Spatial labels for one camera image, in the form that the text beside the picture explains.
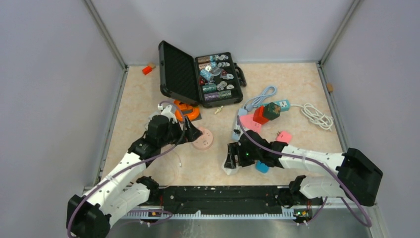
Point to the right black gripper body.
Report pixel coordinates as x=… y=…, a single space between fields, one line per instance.
x=245 y=156

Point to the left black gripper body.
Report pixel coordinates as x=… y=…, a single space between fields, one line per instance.
x=184 y=136

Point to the round pink power socket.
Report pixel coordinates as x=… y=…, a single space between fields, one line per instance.
x=205 y=141

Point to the light blue power strip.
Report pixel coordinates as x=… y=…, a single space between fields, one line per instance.
x=236 y=131

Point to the blue charger plug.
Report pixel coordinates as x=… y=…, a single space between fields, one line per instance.
x=261 y=167

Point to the white cartoon plug adapter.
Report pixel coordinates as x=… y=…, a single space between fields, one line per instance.
x=230 y=166

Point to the pink triangular power socket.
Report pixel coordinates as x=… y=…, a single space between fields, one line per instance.
x=249 y=124

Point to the pink charger plug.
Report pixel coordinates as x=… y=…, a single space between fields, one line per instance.
x=284 y=136

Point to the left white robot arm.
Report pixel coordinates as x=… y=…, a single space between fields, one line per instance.
x=93 y=214

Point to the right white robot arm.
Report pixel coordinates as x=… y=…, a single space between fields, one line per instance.
x=348 y=174

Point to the red cube plug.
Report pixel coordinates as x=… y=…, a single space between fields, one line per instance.
x=258 y=116

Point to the dark green cube plug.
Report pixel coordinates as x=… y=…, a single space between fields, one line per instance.
x=271 y=111

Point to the teal small socket adapter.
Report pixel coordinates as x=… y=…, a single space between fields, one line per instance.
x=284 y=105

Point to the orange tape dispenser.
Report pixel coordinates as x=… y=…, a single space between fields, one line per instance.
x=191 y=112

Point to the small white plastic connector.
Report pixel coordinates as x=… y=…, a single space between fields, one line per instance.
x=218 y=110

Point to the open black carrying case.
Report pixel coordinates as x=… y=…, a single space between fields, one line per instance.
x=211 y=81

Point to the red small block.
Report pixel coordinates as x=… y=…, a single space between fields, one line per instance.
x=146 y=70

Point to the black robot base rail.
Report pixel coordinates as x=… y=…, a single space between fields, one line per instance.
x=227 y=200

